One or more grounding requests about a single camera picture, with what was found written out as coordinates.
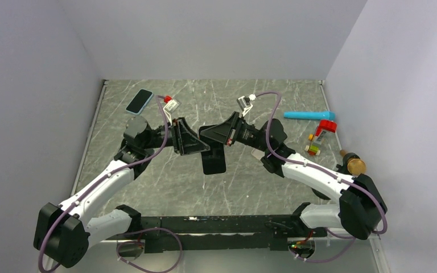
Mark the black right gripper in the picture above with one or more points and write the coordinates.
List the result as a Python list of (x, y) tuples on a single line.
[(222, 132)]

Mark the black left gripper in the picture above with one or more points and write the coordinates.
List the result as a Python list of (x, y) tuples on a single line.
[(190, 144)]

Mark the phone with black screen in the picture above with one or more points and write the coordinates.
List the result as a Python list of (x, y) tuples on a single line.
[(213, 161)]

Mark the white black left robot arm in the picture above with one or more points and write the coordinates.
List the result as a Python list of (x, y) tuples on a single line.
[(65, 232)]

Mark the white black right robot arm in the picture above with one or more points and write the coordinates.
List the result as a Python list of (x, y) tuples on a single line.
[(357, 206)]

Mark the phone in light blue case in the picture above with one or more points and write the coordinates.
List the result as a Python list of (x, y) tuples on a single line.
[(139, 102)]

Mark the colourful toy brick model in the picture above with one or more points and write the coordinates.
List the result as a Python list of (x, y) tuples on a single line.
[(316, 139)]

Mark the light blue cylinder tube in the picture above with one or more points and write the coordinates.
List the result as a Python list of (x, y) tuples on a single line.
[(310, 115)]

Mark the gold microphone on black stand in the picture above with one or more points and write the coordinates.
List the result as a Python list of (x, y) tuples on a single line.
[(351, 164)]

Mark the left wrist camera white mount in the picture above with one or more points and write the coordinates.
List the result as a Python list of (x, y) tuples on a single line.
[(171, 105)]

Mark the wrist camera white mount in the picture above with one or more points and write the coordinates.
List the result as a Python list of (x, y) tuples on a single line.
[(245, 103), (171, 105)]

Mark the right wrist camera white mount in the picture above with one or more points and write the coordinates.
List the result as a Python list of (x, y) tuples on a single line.
[(245, 103)]

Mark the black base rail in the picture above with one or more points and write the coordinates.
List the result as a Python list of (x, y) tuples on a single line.
[(272, 232)]

